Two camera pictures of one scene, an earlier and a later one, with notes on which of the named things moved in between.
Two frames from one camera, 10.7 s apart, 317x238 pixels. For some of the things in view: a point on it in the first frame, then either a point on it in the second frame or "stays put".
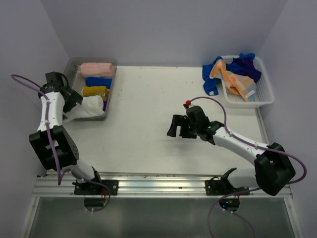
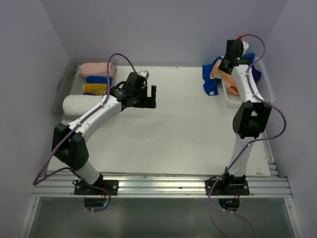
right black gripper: x=180 y=120 → x=222 y=66
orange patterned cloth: x=235 y=84 stays put
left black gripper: x=74 y=99 → x=148 y=102
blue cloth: x=210 y=86 stays put
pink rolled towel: x=96 y=69 stays put
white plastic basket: x=263 y=94 stays put
